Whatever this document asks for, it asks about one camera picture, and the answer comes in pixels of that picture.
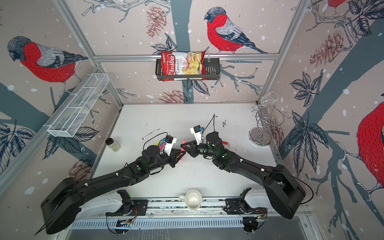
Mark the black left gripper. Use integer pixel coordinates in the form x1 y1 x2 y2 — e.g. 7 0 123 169
148 147 186 173

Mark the red highlighter pen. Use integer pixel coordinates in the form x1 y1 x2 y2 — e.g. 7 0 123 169
180 139 186 161

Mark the white marker pen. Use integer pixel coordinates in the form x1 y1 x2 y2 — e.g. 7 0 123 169
142 129 160 140

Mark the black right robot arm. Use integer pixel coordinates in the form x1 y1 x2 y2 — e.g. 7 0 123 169
181 132 306 219

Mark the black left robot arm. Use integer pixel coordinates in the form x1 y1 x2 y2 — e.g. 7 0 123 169
38 145 186 235

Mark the blue highlighter pen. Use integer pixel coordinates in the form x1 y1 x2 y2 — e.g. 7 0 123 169
159 141 166 150

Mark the white ceramic cup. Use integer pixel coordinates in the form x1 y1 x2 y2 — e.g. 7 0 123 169
179 190 203 211

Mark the small glass spice jar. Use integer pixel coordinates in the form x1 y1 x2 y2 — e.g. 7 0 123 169
105 138 121 153

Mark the red cassava chips bag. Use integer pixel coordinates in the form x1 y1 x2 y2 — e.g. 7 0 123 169
161 51 207 77

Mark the chrome glass holder stand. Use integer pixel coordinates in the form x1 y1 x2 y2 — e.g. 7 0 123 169
249 104 292 147

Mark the clear wine glass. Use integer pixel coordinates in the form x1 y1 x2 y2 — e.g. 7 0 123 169
250 92 279 112

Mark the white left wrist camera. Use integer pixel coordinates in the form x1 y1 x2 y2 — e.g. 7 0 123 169
163 135 177 156

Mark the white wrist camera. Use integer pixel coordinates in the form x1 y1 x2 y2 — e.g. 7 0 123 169
163 135 177 156
190 125 204 145

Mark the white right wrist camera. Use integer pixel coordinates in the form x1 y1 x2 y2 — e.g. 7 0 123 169
190 125 204 145

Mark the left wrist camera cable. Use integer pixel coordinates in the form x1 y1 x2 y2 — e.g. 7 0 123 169
142 131 169 151

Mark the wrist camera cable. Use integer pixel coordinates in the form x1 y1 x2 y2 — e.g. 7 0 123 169
202 113 216 136
142 131 169 151

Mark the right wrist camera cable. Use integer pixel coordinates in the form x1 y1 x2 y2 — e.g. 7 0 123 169
202 113 216 136

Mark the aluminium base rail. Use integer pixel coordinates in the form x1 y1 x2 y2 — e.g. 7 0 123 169
68 196 313 232

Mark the black wire wall basket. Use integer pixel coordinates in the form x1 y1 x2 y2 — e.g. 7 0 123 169
155 57 221 82

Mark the white mesh wall shelf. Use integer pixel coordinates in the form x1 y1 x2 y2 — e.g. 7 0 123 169
48 73 110 138

